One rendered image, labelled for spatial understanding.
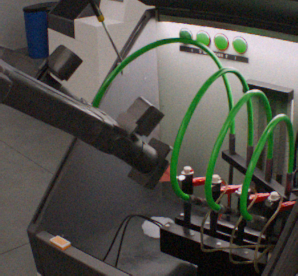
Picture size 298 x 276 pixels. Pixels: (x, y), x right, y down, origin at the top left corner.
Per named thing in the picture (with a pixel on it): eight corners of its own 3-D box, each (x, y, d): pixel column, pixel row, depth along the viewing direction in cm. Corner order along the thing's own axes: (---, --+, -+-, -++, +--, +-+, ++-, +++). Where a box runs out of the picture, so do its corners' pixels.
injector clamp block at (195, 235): (160, 271, 134) (159, 227, 128) (183, 254, 141) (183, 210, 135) (265, 309, 113) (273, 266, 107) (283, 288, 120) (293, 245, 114)
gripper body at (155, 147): (175, 149, 113) (154, 133, 108) (149, 190, 112) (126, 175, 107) (157, 140, 118) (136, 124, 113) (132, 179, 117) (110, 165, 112)
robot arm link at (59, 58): (14, 72, 118) (12, 68, 109) (44, 34, 119) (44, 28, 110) (51, 103, 119) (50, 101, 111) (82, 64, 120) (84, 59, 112)
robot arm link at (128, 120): (81, 124, 103) (108, 148, 99) (118, 77, 103) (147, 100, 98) (110, 142, 113) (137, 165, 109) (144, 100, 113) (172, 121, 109)
